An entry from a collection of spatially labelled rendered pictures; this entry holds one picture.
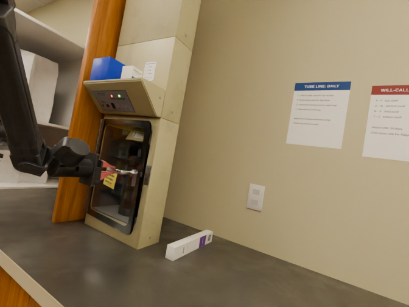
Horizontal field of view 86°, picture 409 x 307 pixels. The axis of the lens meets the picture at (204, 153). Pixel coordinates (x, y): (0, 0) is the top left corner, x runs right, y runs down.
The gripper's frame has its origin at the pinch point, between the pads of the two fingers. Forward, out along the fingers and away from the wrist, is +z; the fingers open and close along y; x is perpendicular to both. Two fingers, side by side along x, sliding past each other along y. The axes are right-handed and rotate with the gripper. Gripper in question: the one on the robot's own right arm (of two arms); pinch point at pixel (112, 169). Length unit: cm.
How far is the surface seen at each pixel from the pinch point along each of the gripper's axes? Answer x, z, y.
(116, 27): 25, 9, 61
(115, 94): 4.3, -1.0, 26.6
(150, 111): -9.5, 3.5, 22.1
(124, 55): 14.5, 7.4, 46.5
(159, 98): -11.7, 4.4, 27.0
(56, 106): 151, 51, 34
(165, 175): -11.8, 14.9, 0.3
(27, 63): 115, 11, 52
